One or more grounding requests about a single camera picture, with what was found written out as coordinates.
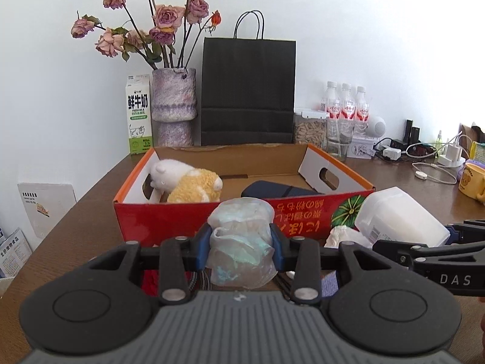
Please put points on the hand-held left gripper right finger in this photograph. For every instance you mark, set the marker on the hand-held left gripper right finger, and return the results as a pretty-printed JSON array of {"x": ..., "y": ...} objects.
[{"x": 276, "y": 247}]

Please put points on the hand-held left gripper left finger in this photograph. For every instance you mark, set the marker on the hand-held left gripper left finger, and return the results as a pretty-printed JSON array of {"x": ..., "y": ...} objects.
[{"x": 202, "y": 243}]

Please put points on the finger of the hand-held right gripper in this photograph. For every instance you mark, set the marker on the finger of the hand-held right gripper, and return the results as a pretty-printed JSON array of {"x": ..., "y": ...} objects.
[
  {"x": 464, "y": 231},
  {"x": 401, "y": 251}
]

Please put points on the clear plastic container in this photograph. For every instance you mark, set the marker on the clear plastic container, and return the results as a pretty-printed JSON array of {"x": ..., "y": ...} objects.
[{"x": 401, "y": 220}]

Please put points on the clear plastic bag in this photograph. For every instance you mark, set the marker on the clear plastic bag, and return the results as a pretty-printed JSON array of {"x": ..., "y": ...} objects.
[{"x": 238, "y": 252}]

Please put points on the red cardboard box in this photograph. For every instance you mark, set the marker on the red cardboard box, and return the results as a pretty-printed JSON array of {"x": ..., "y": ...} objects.
[{"x": 170, "y": 223}]

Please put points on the white tissue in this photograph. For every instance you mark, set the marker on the white tissue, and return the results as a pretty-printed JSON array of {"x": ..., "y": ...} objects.
[{"x": 341, "y": 237}]

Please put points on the purple woven cloth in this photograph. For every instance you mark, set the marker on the purple woven cloth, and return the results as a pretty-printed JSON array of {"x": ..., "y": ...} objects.
[{"x": 330, "y": 284}]

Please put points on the yellow bear mug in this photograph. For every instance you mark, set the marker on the yellow bear mug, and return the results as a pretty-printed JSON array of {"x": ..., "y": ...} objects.
[{"x": 471, "y": 182}]

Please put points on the yellow plush toy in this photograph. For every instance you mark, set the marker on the yellow plush toy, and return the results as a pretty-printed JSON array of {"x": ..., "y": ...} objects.
[{"x": 193, "y": 189}]

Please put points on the navy blue case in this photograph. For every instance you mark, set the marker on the navy blue case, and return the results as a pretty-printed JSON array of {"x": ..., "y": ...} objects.
[{"x": 269, "y": 189}]

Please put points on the red rose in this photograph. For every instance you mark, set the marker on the red rose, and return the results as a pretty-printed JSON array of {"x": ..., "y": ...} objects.
[{"x": 151, "y": 284}]

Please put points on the white plush toy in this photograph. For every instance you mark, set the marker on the white plush toy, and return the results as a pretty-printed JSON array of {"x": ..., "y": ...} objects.
[{"x": 166, "y": 172}]

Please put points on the small spray bottle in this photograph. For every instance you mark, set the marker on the small spray bottle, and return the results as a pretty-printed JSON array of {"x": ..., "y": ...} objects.
[{"x": 439, "y": 140}]

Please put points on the small white power adapter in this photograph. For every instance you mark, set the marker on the small white power adapter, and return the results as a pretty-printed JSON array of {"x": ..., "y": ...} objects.
[{"x": 392, "y": 153}]

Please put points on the flat black box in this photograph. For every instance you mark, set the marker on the flat black box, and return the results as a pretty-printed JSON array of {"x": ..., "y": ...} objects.
[{"x": 398, "y": 144}]

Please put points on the short black device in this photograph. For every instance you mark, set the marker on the short black device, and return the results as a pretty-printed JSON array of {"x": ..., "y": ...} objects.
[{"x": 416, "y": 135}]

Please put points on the white tissue box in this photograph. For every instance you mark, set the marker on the white tissue box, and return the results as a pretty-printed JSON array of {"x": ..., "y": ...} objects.
[{"x": 360, "y": 149}]

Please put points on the clear drinking glass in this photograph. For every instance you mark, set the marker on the clear drinking glass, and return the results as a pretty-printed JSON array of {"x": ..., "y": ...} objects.
[{"x": 337, "y": 149}]

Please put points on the tall black device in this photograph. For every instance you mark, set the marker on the tall black device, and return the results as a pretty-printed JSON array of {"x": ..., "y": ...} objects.
[{"x": 408, "y": 131}]

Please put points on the clear jar of pellets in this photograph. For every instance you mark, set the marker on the clear jar of pellets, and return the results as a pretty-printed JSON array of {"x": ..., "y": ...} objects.
[{"x": 309, "y": 131}]

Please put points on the white round speaker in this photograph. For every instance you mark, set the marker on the white round speaker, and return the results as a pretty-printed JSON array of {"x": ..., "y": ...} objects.
[{"x": 377, "y": 125}]

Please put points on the white green milk carton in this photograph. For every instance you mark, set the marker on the white green milk carton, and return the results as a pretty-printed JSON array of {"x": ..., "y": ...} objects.
[{"x": 138, "y": 121}]

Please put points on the purple textured vase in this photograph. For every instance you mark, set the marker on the purple textured vase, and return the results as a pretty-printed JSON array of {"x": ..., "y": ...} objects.
[{"x": 174, "y": 98}]

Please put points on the red label water bottle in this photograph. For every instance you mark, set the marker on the red label water bottle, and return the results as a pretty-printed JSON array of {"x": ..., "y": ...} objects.
[
  {"x": 362, "y": 108},
  {"x": 346, "y": 104},
  {"x": 331, "y": 102}
]

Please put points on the black paper bag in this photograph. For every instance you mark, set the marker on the black paper bag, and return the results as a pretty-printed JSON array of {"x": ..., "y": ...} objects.
[{"x": 246, "y": 83}]

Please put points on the printed packet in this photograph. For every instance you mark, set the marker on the printed packet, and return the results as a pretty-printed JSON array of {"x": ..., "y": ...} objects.
[{"x": 15, "y": 252}]

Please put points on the dried pink roses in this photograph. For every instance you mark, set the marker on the dried pink roses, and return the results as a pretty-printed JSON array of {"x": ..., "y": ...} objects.
[{"x": 165, "y": 16}]

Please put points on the white wall charger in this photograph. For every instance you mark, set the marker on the white wall charger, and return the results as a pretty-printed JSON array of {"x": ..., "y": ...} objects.
[{"x": 451, "y": 157}]

